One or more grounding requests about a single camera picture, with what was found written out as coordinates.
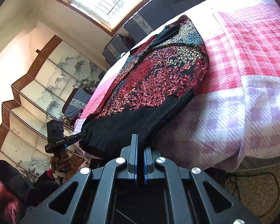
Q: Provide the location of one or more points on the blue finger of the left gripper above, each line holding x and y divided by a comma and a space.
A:
76, 137

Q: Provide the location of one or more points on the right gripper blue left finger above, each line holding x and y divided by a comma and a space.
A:
86, 197

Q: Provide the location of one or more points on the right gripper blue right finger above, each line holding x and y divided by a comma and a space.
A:
191, 195

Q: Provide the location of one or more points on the red black patterned knit sweater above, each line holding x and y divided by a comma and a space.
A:
158, 79

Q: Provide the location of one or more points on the pile of clothes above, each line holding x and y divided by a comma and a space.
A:
18, 195

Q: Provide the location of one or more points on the left hand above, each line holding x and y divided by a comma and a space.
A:
62, 163

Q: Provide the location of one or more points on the painted folding screen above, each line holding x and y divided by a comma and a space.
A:
38, 97

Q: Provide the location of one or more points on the dark cushioned armchair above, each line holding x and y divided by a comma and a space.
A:
118, 44

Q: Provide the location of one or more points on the pink checked bed sheet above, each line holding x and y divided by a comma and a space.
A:
235, 115

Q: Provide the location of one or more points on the dark blue sofa headboard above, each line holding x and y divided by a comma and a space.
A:
154, 14

